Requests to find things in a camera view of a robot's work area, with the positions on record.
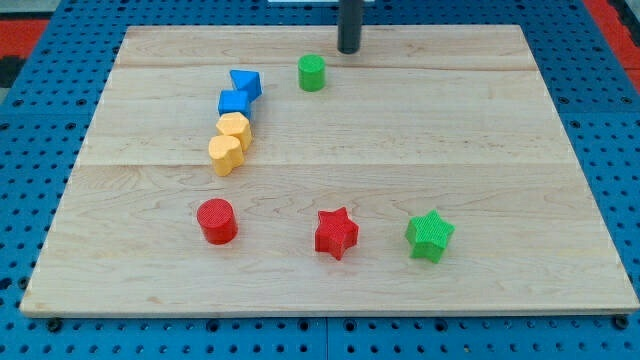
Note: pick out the green cylinder block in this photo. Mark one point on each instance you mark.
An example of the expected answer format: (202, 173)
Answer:
(311, 72)

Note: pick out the red star block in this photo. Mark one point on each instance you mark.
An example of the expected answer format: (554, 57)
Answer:
(335, 233)

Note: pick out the green star block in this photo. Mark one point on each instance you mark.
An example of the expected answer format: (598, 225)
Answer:
(428, 236)

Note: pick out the wooden board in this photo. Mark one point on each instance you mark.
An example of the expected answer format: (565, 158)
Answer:
(452, 118)

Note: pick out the yellow heart block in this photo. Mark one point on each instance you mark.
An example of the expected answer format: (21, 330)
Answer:
(226, 154)

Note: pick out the yellow hexagon block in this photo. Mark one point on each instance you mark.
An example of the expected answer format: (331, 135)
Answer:
(237, 125)

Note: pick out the red cylinder block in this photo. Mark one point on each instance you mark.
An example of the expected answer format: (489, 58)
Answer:
(217, 221)

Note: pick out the blue cube block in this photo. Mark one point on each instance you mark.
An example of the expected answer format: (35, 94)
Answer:
(234, 101)

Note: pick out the blue triangle block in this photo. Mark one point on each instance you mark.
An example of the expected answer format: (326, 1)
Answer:
(248, 81)

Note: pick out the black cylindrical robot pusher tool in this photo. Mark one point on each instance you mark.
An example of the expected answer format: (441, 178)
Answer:
(349, 22)

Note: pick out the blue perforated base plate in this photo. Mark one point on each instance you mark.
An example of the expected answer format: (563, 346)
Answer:
(47, 112)

